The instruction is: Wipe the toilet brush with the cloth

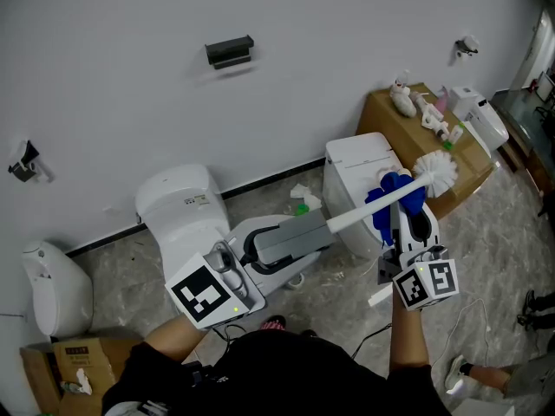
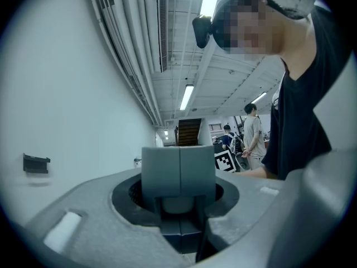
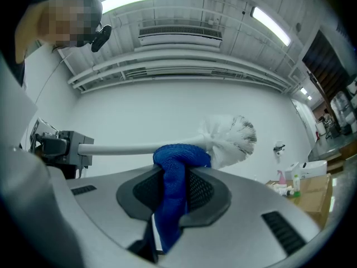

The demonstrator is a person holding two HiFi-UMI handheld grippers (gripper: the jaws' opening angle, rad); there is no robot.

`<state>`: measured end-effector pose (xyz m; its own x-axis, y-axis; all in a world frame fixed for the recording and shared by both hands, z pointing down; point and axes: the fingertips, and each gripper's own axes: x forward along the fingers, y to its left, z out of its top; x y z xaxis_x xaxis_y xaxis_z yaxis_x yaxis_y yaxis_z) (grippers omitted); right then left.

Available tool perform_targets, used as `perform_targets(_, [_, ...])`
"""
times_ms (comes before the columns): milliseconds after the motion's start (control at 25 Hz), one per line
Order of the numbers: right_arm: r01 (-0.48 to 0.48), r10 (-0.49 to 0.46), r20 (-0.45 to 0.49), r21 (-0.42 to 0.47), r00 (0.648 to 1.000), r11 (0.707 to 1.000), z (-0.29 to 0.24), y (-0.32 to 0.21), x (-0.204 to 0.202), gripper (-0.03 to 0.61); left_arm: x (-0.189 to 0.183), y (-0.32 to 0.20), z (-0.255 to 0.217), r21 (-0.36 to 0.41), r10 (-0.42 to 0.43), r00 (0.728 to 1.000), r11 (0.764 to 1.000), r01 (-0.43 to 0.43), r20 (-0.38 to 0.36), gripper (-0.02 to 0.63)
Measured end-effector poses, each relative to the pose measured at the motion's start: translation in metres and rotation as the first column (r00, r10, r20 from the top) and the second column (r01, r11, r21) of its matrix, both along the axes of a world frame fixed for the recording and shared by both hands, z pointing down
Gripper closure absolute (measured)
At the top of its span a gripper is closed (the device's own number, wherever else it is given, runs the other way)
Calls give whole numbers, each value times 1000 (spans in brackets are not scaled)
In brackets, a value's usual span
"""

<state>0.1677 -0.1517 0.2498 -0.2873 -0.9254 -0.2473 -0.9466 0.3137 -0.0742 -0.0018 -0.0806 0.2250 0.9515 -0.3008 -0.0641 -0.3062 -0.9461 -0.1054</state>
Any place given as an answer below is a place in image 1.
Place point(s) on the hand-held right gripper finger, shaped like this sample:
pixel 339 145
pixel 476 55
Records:
pixel 429 228
pixel 395 232

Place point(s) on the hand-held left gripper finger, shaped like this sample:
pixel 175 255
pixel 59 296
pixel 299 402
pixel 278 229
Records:
pixel 286 275
pixel 260 222

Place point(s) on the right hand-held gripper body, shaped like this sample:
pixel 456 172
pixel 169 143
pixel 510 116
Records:
pixel 429 284

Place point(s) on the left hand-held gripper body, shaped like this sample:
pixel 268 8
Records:
pixel 199 293

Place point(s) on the blue cleaning cloth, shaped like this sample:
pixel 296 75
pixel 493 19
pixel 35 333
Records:
pixel 412 197

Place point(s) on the person's left forearm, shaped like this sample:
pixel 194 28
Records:
pixel 173 340

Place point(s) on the person's right forearm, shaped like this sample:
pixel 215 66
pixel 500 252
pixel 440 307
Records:
pixel 407 340

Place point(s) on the white tankless toilet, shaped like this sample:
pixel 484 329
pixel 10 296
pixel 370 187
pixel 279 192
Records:
pixel 347 180

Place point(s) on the white elongated toilet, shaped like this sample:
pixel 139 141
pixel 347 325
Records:
pixel 182 223

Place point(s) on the white square-tank toilet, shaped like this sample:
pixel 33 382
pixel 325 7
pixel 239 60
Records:
pixel 464 98

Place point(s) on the white wall-mounted urinal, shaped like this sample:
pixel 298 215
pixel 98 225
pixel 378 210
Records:
pixel 56 293

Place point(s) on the black toilet paper holder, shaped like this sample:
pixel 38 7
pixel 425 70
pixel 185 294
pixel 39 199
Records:
pixel 24 167

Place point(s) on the black shoe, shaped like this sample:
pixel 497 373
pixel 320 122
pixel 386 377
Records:
pixel 275 319
pixel 308 333

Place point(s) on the red checked trousers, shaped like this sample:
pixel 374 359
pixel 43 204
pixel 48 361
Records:
pixel 273 325

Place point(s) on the crumpled white tissue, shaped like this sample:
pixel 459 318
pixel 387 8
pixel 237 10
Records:
pixel 308 197

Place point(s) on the black waist-worn device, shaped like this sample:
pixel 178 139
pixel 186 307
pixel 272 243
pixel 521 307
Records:
pixel 197 377

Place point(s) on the white bottle green cap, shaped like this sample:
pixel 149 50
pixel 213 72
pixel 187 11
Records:
pixel 455 134

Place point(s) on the person in black shirt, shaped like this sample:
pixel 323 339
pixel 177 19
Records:
pixel 282 379

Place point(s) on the large cardboard box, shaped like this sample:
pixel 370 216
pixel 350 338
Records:
pixel 390 119

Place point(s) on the crumpled cardboard box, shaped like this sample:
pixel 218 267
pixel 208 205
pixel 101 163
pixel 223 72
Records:
pixel 104 358

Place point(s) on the pink spray bottle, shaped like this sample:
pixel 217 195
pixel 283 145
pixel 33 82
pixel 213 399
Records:
pixel 442 100

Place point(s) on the white glossy fixture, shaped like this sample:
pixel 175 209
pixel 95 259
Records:
pixel 481 407

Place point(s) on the grey waist pouch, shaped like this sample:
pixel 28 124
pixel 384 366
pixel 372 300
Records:
pixel 130 407

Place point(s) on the dark raised platform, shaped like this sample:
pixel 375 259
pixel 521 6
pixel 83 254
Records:
pixel 520 128

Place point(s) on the white paper wad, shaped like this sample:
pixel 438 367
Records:
pixel 84 384

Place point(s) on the clear tall bottle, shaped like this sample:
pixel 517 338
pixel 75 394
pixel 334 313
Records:
pixel 403 78

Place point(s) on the plastic water bottle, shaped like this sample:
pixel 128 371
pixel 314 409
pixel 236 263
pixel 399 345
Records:
pixel 69 387

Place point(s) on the red fire extinguisher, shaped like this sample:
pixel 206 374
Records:
pixel 533 87

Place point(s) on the small black paper holder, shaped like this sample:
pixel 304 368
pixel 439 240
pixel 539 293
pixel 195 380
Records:
pixel 466 46

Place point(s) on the white door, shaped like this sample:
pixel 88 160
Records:
pixel 531 54

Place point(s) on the black wall shelf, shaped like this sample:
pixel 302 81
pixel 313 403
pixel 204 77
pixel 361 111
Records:
pixel 227 50

